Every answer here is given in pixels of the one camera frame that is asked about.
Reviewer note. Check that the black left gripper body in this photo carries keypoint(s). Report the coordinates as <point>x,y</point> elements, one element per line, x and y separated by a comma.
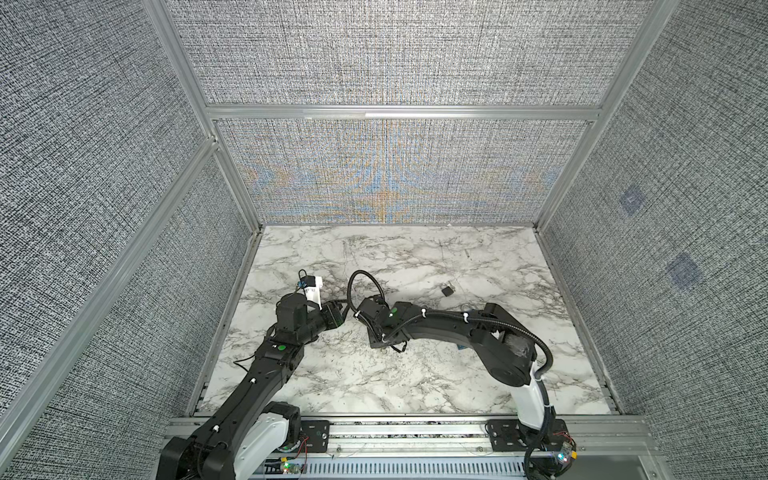
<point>328,317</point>

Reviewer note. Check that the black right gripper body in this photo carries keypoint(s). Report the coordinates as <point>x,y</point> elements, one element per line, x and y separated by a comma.
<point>375,341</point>

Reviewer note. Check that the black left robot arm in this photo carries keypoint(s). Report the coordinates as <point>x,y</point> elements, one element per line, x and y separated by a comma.
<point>211,451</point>

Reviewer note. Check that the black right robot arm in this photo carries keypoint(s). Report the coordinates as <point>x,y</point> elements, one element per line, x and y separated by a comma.
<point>508,350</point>

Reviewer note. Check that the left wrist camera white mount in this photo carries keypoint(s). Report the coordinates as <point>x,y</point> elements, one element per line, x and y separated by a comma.
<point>311,286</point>

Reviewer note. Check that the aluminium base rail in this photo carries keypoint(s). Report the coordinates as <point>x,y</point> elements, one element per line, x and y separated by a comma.
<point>432,446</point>

